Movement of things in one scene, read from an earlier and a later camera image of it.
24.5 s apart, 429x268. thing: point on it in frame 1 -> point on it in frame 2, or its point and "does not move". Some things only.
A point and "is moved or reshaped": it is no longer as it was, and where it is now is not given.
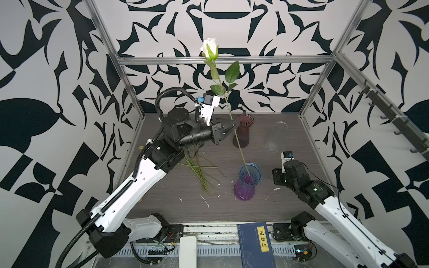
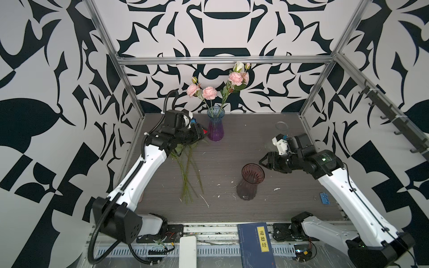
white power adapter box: (187, 252) does not move
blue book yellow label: (256, 249) does not move
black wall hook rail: (420, 144) does not move
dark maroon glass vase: (245, 120) -> (252, 174)
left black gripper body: (196, 138) does not move
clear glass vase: (272, 143) does not move
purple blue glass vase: (249, 176) is moved or reshaped
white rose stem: (210, 46) is moved or reshaped
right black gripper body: (280, 178) -> (286, 162)
